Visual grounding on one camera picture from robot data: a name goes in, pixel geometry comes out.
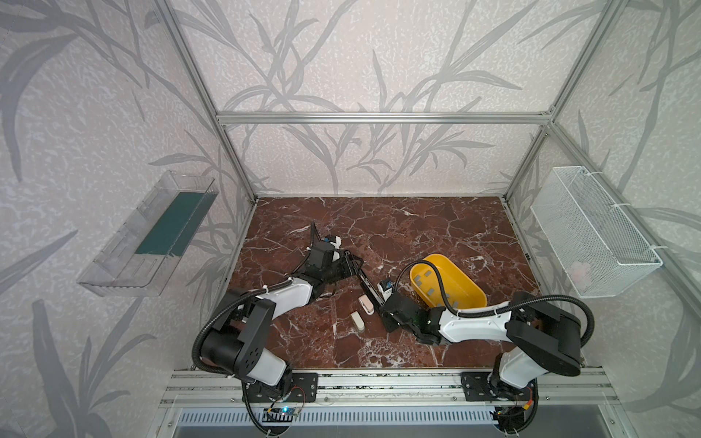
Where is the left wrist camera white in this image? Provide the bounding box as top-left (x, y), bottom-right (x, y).
top-left (323, 235), bottom-right (341, 249)

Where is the pink object in basket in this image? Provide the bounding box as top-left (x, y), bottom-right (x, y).
top-left (568, 261), bottom-right (593, 290)

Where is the clear acrylic wall shelf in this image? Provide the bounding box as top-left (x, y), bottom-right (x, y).
top-left (78, 171), bottom-right (219, 297)

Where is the black stapler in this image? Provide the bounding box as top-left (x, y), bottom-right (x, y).
top-left (343, 250), bottom-right (385, 310)

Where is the circuit board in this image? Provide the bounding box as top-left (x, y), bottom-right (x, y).
top-left (492, 406), bottom-right (533, 435)
top-left (263, 404), bottom-right (304, 423)

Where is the left circuit board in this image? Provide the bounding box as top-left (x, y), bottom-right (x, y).
top-left (263, 404), bottom-right (304, 423)

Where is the right circuit board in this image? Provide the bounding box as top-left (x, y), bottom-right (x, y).
top-left (492, 406), bottom-right (533, 435)

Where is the pink mini stapler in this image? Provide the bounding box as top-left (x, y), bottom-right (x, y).
top-left (358, 296), bottom-right (374, 316)

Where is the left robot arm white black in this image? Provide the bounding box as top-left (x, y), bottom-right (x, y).
top-left (191, 224), bottom-right (354, 393)

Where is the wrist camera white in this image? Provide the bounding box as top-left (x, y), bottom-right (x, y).
top-left (378, 278), bottom-right (394, 301)
top-left (323, 235), bottom-right (341, 249)

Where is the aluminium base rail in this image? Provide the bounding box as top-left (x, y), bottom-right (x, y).
top-left (158, 368), bottom-right (621, 409)

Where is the white wire mesh basket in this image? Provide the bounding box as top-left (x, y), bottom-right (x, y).
top-left (531, 166), bottom-right (664, 299)

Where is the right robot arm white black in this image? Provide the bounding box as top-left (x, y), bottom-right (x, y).
top-left (366, 254), bottom-right (595, 400)

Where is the yellow plastic tray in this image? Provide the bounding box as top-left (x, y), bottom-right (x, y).
top-left (410, 254), bottom-right (487, 310)

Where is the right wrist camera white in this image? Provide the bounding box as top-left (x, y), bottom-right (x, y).
top-left (378, 278), bottom-right (394, 301)

